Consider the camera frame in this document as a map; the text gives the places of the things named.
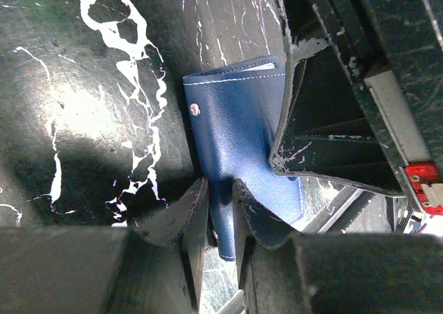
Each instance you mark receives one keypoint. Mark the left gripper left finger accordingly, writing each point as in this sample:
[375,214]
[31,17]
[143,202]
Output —
[154,268]

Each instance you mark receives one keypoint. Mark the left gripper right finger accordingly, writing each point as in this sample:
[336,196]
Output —
[281,270]

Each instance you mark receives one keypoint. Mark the blue card holder wallet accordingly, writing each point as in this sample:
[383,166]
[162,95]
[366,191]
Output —
[234,112]

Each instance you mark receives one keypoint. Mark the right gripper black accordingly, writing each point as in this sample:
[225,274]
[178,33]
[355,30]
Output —
[363,96]

